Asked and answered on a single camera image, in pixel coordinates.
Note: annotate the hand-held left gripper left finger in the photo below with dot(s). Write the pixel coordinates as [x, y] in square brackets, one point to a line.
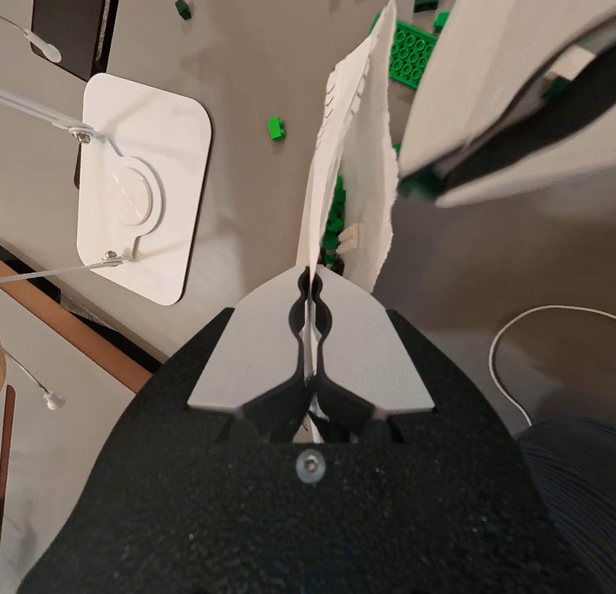
[250, 358]

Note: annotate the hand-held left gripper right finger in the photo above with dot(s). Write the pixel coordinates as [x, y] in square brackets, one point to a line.
[375, 358]

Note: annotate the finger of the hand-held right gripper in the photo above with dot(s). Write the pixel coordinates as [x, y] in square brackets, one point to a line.
[553, 166]
[481, 50]

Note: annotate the white plate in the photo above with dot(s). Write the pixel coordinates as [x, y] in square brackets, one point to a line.
[350, 238]

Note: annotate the white printed paper bag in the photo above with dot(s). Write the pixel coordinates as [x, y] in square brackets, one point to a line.
[370, 170]

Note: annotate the grey desk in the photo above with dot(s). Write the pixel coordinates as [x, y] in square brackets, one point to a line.
[250, 194]

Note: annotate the white desk with wooden edge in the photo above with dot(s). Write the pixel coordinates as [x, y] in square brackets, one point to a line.
[57, 387]

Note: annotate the green rectangular plate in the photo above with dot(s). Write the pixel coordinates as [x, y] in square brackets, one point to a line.
[409, 55]

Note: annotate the white brick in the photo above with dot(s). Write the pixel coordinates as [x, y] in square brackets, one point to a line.
[570, 62]

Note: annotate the white metal stand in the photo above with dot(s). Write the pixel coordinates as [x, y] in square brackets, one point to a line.
[168, 170]

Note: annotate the green two-stud brick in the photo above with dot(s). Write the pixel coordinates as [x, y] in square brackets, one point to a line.
[276, 128]

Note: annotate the person's torso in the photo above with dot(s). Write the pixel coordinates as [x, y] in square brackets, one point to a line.
[577, 498]

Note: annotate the dark green small brick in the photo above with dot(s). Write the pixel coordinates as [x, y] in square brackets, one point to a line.
[183, 8]

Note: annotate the black tablet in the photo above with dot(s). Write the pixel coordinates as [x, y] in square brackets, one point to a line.
[67, 21]

